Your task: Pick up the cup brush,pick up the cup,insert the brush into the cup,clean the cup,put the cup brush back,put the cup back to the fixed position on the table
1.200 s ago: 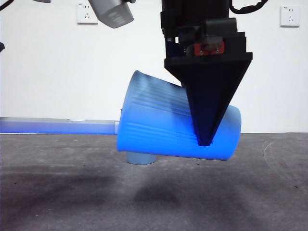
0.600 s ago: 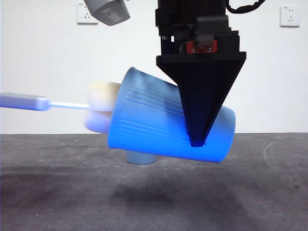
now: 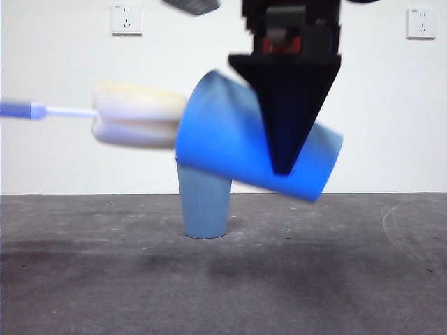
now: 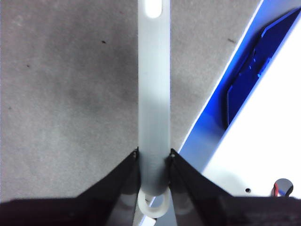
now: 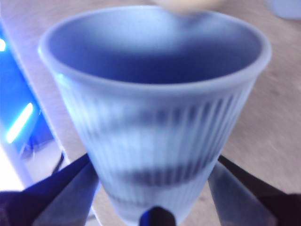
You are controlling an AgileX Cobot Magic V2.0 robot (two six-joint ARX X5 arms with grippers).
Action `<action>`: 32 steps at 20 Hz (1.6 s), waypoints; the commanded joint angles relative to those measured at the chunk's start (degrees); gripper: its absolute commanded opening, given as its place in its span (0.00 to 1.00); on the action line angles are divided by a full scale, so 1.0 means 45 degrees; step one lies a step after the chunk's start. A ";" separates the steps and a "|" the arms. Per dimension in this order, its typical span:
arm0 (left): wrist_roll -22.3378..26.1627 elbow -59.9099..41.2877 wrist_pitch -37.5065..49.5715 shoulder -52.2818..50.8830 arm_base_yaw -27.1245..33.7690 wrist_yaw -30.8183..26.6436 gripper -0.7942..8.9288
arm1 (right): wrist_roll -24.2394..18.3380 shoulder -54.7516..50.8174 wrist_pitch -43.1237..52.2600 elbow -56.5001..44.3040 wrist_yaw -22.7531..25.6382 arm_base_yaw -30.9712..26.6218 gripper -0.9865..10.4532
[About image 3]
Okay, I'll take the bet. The blue ribbed plastic cup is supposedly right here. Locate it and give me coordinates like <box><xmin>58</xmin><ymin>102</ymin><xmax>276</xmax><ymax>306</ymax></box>
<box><xmin>174</xmin><ymin>69</ymin><xmax>344</xmax><ymax>203</ymax></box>
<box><xmin>177</xmin><ymin>163</ymin><xmax>232</xmax><ymax>240</ymax></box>

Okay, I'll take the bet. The sponge cup brush grey handle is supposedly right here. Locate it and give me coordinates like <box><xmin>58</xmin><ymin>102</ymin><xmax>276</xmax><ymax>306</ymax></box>
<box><xmin>0</xmin><ymin>80</ymin><xmax>189</xmax><ymax>151</ymax></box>

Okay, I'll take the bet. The white wall socket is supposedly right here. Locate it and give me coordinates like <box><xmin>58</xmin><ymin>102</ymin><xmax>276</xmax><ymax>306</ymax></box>
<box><xmin>111</xmin><ymin>3</ymin><xmax>143</xmax><ymax>37</ymax></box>
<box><xmin>406</xmin><ymin>8</ymin><xmax>437</xmax><ymax>40</ymax></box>

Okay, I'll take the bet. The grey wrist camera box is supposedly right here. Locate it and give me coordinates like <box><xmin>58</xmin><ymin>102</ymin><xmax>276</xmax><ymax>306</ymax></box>
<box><xmin>163</xmin><ymin>0</ymin><xmax>221</xmax><ymax>17</ymax></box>

